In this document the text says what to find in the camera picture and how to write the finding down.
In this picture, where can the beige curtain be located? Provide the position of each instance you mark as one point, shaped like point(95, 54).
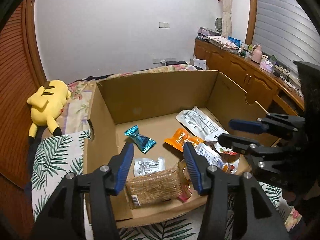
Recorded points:
point(226, 18)

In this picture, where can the brown cracker bar packet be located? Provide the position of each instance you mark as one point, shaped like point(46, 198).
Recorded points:
point(154, 188)

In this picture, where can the orange white snack packet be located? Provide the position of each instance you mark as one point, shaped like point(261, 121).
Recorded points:
point(200, 124)

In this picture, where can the white wall switch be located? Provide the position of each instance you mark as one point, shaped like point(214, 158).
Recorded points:
point(164, 25)

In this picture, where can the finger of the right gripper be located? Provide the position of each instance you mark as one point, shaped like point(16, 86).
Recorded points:
point(271, 165)
point(279, 125)

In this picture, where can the grey window blind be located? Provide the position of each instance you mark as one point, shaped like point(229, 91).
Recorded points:
point(284, 30)

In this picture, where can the small white fan heater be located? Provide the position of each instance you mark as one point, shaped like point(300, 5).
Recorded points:
point(218, 25)

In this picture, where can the blue white date pouch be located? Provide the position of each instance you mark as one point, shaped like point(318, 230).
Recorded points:
point(212, 157)

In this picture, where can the floral quilt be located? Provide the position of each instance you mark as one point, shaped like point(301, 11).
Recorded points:
point(74, 117)

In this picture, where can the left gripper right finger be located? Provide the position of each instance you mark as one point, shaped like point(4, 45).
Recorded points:
point(254, 216)

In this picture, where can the teal candy wrapper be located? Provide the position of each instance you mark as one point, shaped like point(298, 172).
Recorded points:
point(143, 143)

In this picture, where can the yellow Pikachu plush toy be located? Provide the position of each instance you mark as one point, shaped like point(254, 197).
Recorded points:
point(46, 106)

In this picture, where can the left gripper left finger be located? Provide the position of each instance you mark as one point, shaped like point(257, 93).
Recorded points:
point(62, 217)

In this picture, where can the pink kettle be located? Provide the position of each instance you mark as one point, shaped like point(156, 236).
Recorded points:
point(257, 54)

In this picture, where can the blue box on cabinet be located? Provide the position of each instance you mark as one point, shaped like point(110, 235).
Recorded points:
point(237, 42)

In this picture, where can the wooden sideboard cabinet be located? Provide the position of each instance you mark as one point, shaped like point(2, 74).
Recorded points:
point(268, 90)

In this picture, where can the white box behind bed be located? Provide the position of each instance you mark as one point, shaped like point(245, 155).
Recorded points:
point(198, 63)

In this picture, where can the pink tissue box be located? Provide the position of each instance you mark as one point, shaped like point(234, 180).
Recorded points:
point(266, 66)

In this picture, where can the small orange snack packet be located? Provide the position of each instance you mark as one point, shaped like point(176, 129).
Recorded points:
point(182, 136)

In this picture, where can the brown cardboard box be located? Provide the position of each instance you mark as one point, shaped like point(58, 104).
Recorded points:
point(152, 101)

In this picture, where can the folded floral cloth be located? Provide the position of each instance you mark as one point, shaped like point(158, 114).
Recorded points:
point(222, 42)

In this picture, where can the pink snack packet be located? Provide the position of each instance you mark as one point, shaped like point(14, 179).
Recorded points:
point(187, 179)

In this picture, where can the white silver snack pouch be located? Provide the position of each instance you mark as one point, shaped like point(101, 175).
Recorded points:
point(145, 166)

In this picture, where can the wooden louvred wardrobe door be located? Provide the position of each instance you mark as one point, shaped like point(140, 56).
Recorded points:
point(21, 75)

